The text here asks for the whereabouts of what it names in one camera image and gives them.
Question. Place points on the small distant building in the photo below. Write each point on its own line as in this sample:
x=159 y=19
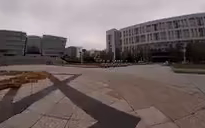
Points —
x=73 y=52

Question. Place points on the large curved white building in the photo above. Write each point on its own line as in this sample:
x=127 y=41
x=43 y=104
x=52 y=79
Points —
x=163 y=33

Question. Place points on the grass strip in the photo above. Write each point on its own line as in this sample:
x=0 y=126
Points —
x=193 y=68

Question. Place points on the pale lamp pole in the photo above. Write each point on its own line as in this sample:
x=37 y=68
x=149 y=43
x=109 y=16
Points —
x=184 y=55

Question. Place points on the row of trees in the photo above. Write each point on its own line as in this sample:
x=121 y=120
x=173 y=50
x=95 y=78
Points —
x=163 y=53

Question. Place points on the grey block building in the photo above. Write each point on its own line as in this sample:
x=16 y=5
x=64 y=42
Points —
x=30 y=45

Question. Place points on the patterned stone paved plaza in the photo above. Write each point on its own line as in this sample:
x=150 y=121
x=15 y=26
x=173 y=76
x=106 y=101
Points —
x=130 y=90

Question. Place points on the grey stone steps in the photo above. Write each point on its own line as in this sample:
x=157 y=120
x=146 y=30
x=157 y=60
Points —
x=23 y=60

